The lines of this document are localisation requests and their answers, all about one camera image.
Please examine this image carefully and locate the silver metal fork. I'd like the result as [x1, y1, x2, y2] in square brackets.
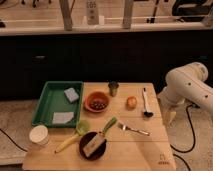
[118, 123, 150, 136]

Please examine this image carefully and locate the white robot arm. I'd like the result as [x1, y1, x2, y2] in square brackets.
[157, 62, 213, 126]

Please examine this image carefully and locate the black ladle spoon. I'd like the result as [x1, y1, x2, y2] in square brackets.
[142, 88, 153, 118]

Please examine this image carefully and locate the orange fruit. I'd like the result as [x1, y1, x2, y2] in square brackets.
[126, 96, 137, 109]

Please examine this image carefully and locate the metal cup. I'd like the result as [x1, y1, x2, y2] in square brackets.
[108, 81, 119, 97]

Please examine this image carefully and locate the orange bowl with dark food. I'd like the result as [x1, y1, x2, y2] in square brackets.
[84, 91, 109, 113]

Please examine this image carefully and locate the dark round plate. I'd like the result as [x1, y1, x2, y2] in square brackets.
[78, 131, 108, 161]

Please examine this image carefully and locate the yellow-green spatula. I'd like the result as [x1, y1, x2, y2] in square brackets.
[55, 120, 90, 153]

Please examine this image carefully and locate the blue-grey sponge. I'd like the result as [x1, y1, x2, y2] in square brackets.
[64, 88, 79, 103]

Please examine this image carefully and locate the grey cloth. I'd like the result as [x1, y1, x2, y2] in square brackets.
[52, 112, 74, 124]

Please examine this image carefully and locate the green plastic tray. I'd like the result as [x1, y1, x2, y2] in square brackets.
[32, 81, 83, 128]

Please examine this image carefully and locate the white paper cup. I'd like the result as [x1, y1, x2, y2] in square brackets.
[29, 125, 49, 145]

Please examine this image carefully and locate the black cable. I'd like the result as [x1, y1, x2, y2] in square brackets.
[170, 103, 201, 171]
[0, 127, 28, 154]

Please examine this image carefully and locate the black cable on left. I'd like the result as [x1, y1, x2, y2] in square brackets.
[0, 127, 28, 154]

